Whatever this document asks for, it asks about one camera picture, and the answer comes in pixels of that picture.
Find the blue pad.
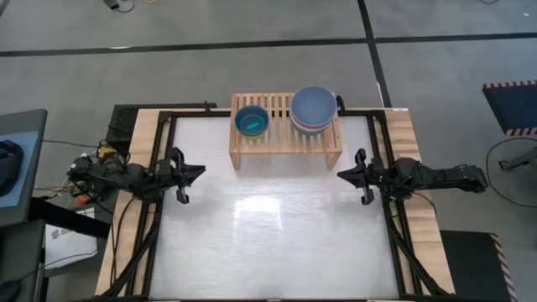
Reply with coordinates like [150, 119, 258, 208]
[0, 131, 44, 210]

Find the black perforated box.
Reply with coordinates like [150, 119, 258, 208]
[105, 102, 143, 148]

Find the grey metal stand foot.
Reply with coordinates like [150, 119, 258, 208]
[498, 147, 537, 172]

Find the black floor cable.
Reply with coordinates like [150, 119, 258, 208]
[485, 136, 537, 209]

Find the black bar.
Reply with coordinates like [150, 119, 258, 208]
[29, 196, 111, 240]

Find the black headset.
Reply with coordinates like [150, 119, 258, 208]
[0, 140, 24, 198]

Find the white bowl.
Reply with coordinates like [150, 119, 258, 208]
[295, 125, 332, 137]

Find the grey-blue bowl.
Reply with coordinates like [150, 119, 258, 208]
[289, 86, 338, 127]

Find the turquoise bowl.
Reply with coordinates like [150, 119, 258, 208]
[234, 104, 270, 138]

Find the black aluminium table frame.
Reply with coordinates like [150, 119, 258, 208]
[100, 107, 452, 302]

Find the grey side desk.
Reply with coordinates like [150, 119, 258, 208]
[0, 108, 48, 227]

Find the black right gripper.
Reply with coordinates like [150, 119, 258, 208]
[336, 147, 385, 206]

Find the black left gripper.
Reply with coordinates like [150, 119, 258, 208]
[155, 146, 206, 206]

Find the wooden slatted shelf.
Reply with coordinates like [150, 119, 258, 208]
[228, 91, 343, 171]

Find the grey cabinet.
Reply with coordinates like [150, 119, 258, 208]
[0, 217, 46, 302]

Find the white paper bag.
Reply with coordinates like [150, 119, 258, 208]
[44, 207, 98, 269]

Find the black striped floor mat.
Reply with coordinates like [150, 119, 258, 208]
[481, 79, 537, 138]
[438, 229, 519, 302]

